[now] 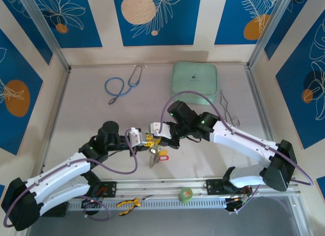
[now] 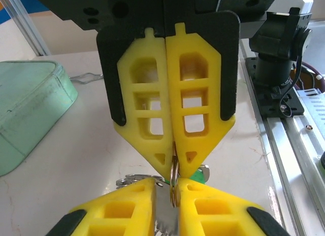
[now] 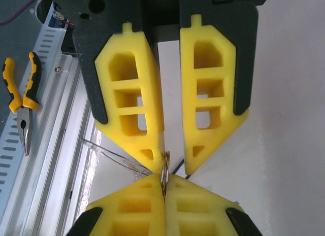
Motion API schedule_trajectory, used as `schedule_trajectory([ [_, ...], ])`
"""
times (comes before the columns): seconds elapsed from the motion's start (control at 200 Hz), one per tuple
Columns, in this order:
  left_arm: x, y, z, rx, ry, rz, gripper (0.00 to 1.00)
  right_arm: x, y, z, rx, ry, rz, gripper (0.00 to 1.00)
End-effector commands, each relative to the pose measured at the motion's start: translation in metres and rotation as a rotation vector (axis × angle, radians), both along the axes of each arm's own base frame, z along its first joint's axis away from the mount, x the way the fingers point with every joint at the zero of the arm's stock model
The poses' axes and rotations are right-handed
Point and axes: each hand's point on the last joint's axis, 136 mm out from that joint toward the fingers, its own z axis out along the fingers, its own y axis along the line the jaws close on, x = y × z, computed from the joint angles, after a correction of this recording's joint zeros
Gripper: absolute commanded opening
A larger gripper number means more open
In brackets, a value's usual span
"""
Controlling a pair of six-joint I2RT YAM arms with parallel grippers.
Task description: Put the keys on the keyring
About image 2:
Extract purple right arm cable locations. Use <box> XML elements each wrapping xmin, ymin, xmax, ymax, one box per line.
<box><xmin>301</xmin><ymin>62</ymin><xmax>325</xmax><ymax>86</ymax></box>

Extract mint green zip pouch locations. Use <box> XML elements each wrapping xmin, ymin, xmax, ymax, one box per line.
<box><xmin>0</xmin><ymin>60</ymin><xmax>79</xmax><ymax>177</ymax></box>

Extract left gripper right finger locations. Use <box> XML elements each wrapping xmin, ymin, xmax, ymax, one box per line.
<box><xmin>177</xmin><ymin>177</ymin><xmax>291</xmax><ymax>236</ymax></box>

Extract silver toothed key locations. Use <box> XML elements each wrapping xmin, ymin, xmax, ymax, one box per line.
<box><xmin>153</xmin><ymin>181</ymin><xmax>180</xmax><ymax>236</ymax></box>

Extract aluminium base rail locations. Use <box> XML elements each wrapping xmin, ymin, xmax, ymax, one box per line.
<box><xmin>238</xmin><ymin>40</ymin><xmax>325</xmax><ymax>236</ymax></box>

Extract aluminium right frame post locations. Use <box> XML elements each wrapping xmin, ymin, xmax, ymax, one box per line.
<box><xmin>0</xmin><ymin>0</ymin><xmax>51</xmax><ymax>56</ymax></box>

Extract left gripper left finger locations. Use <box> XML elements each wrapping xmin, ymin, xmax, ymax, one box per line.
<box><xmin>45</xmin><ymin>177</ymin><xmax>156</xmax><ymax>236</ymax></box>

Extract silver wire tongs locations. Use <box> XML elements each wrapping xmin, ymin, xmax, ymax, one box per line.
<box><xmin>68</xmin><ymin>72</ymin><xmax>104</xmax><ymax>84</ymax></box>

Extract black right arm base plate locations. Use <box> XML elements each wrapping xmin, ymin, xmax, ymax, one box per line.
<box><xmin>244</xmin><ymin>57</ymin><xmax>305</xmax><ymax>118</ymax></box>

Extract silver round head key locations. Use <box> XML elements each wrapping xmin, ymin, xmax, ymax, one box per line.
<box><xmin>200</xmin><ymin>164</ymin><xmax>211</xmax><ymax>184</ymax></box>

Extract gold split keyring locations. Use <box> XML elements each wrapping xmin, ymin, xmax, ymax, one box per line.
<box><xmin>169</xmin><ymin>141</ymin><xmax>180</xmax><ymax>209</ymax></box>

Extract green key tag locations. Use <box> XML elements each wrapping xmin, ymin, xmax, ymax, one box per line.
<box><xmin>164</xmin><ymin>170</ymin><xmax>206</xmax><ymax>186</ymax></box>

